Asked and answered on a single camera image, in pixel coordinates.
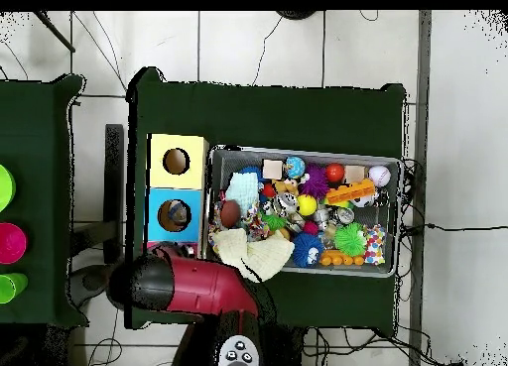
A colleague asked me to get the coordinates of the green spiky ball with eyes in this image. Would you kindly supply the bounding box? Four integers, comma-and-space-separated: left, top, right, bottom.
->
333, 221, 367, 257

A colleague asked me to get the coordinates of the white baseball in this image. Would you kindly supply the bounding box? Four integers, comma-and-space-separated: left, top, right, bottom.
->
367, 165, 393, 188

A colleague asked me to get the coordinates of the smooth yellow ball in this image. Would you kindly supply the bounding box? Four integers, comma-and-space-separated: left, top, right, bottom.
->
296, 193, 318, 217

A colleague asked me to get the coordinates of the blue white patterned ball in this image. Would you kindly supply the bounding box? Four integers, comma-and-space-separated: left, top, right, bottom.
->
284, 156, 307, 180

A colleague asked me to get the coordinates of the crushed clear plastic bottle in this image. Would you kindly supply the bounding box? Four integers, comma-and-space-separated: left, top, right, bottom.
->
166, 201, 190, 226

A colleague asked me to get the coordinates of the dark green side table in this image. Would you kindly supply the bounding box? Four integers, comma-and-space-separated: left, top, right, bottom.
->
0, 73, 90, 329

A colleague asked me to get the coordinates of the pink plastic cup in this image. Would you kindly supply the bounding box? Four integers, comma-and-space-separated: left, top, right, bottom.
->
0, 221, 28, 265

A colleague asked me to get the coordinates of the dark green table cloth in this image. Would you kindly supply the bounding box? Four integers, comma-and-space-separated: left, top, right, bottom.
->
124, 66, 407, 337

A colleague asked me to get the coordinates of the shallow silver mesh bin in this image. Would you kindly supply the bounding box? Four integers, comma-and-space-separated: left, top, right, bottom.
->
200, 144, 404, 278

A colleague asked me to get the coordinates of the wooden box with three holes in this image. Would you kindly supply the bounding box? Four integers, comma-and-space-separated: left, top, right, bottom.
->
141, 133, 210, 260

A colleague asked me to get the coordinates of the red orange ball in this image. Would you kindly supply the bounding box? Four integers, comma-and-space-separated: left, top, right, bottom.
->
325, 163, 345, 183

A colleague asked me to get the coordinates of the lime green plastic cup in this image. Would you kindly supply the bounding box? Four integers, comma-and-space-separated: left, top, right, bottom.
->
0, 272, 30, 305
0, 164, 17, 213

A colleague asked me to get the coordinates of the cream knitted cloth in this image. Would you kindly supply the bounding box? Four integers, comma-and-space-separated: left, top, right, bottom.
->
212, 227, 296, 284

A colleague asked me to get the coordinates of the black slanted rod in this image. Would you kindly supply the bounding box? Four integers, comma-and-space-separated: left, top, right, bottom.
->
33, 10, 76, 54

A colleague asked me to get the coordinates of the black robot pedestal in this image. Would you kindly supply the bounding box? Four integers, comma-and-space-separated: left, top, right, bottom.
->
261, 323, 307, 366

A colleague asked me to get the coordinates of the orange toy building brick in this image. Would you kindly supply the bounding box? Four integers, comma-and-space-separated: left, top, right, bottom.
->
324, 181, 377, 204

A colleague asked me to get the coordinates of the purple spiky ball with eyes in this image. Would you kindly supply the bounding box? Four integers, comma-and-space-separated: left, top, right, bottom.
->
299, 164, 331, 199

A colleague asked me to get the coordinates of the blue spiky rubber ball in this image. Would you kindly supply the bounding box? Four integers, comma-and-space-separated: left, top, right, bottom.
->
292, 232, 324, 269

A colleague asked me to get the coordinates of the black floor power cable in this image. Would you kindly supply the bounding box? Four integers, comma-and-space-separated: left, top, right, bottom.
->
400, 221, 508, 233

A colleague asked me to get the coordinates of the black upright panel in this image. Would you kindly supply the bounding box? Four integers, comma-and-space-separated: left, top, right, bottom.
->
103, 123, 125, 266

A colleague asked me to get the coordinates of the brown toy football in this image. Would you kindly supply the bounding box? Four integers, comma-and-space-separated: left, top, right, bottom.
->
220, 199, 242, 229

